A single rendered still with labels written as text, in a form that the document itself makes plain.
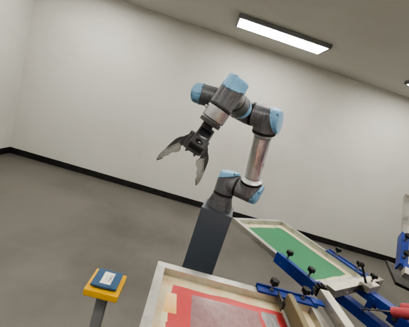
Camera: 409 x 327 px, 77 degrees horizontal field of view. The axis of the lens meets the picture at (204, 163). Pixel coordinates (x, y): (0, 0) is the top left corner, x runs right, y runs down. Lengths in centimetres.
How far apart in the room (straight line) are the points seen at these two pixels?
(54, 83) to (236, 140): 327
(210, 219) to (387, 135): 464
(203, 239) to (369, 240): 493
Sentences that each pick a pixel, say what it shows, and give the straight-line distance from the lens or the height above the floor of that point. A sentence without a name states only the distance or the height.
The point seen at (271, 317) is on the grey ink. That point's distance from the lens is 132.
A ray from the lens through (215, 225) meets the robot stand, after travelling 148.
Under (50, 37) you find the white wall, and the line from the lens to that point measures 536.
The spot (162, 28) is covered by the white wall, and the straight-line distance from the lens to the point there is 483.
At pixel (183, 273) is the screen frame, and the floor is 98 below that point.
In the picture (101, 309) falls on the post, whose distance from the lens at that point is 125.
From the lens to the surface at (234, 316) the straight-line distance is 122.
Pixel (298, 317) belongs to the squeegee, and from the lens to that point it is 123.
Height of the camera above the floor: 170
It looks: 11 degrees down
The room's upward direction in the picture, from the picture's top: 18 degrees clockwise
